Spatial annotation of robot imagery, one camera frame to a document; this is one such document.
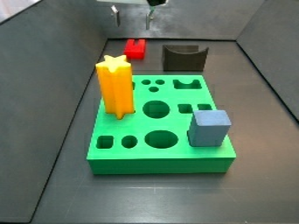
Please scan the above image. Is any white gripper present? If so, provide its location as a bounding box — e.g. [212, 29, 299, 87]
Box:
[96, 0, 154, 30]

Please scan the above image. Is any red double-square block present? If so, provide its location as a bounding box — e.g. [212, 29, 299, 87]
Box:
[124, 39, 145, 60]

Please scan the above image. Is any blue square block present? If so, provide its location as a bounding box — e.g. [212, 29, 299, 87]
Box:
[186, 110, 230, 147]

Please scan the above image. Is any green shape-sorting board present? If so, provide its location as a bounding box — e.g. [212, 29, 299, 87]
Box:
[86, 74, 236, 174]

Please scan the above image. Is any black curved block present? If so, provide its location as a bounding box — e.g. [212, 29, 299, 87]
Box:
[162, 45, 209, 72]

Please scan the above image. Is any yellow star prism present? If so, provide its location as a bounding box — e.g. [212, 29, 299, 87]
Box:
[96, 55, 134, 119]

